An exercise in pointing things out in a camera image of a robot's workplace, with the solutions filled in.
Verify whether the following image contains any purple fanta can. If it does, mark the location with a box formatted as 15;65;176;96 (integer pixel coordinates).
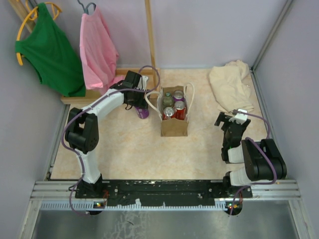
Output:
172;90;185;102
135;107;150;119

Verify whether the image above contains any green cap glass bottle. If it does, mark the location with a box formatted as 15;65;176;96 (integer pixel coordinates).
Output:
162;92;174;109

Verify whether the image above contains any red Coca-Cola can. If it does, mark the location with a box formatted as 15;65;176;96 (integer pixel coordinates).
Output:
163;107;175;120
174;101;186;120

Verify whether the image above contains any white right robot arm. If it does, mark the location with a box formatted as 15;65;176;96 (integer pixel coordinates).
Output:
215;109;287;197

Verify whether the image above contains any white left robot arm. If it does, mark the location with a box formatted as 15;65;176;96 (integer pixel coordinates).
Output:
61;71;149;198

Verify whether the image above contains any burlap canvas tote bag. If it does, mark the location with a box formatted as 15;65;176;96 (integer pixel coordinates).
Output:
145;83;195;137

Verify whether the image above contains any wooden clothes rack base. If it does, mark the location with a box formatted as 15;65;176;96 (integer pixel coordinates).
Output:
60;0;160;105

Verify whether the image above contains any cream folded cloth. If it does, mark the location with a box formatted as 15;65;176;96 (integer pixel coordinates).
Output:
208;60;254;113

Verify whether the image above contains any pink t-shirt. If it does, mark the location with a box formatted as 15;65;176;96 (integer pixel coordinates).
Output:
79;7;124;95

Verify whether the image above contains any grey clothes hanger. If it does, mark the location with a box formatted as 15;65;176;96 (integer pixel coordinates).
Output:
77;0;97;14

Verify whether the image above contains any green tank top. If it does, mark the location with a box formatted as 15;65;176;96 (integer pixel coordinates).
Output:
15;2;86;97

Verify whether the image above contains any yellow clothes hanger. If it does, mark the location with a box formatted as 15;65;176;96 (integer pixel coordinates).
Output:
15;1;62;66

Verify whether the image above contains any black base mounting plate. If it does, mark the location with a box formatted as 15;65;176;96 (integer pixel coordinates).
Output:
75;180;240;207

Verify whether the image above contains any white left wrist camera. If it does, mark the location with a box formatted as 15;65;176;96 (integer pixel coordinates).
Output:
138;75;149;91

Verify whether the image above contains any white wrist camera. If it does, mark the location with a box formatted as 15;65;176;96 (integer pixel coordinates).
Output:
138;75;149;91
229;109;248;125

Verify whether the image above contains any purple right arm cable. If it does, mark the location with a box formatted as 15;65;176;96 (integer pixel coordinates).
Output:
229;109;278;216

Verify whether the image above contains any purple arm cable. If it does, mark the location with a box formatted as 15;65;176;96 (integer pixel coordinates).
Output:
229;109;278;216
60;65;161;217

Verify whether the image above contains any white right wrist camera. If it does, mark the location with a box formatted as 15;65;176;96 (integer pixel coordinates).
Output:
229;109;248;125

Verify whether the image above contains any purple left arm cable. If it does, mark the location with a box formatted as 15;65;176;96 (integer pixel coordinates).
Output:
60;65;161;217

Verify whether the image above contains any aluminium frame rail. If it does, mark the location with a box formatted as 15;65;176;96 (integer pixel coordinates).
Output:
30;180;301;215

